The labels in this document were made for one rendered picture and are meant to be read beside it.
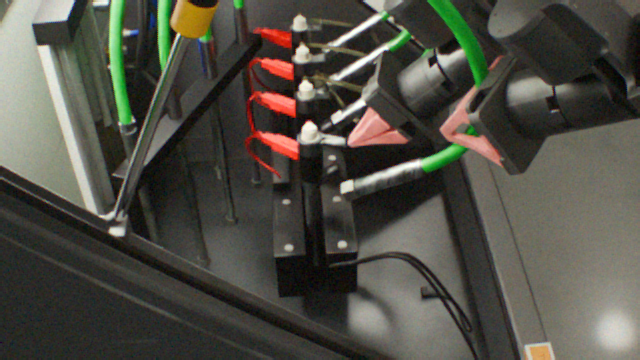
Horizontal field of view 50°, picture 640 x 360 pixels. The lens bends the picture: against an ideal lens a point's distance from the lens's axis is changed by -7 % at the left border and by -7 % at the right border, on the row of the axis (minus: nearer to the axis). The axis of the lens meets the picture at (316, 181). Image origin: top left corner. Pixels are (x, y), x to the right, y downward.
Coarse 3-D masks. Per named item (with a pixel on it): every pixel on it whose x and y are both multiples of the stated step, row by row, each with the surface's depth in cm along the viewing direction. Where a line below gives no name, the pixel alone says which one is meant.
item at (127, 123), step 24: (120, 0) 67; (432, 0) 57; (120, 24) 69; (456, 24) 57; (120, 48) 71; (120, 72) 73; (480, 72) 60; (120, 96) 76; (120, 120) 78; (456, 144) 66; (432, 168) 68
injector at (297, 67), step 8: (312, 56) 94; (296, 64) 93; (304, 64) 93; (312, 64) 93; (296, 72) 94; (304, 72) 94; (312, 72) 94; (296, 80) 95; (296, 88) 96; (312, 88) 96; (320, 88) 97
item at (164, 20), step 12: (168, 0) 77; (168, 12) 78; (168, 24) 79; (168, 36) 80; (168, 48) 81; (168, 108) 87; (180, 108) 87; (348, 108) 89; (360, 108) 89; (336, 120) 90; (348, 120) 90
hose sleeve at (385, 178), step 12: (396, 168) 70; (408, 168) 69; (420, 168) 69; (360, 180) 73; (372, 180) 72; (384, 180) 71; (396, 180) 70; (408, 180) 70; (360, 192) 73; (372, 192) 73
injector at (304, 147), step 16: (304, 144) 81; (320, 144) 82; (304, 160) 83; (320, 160) 83; (304, 176) 84; (320, 176) 85; (304, 192) 87; (320, 192) 87; (320, 208) 89; (320, 224) 91; (320, 240) 93; (320, 256) 95
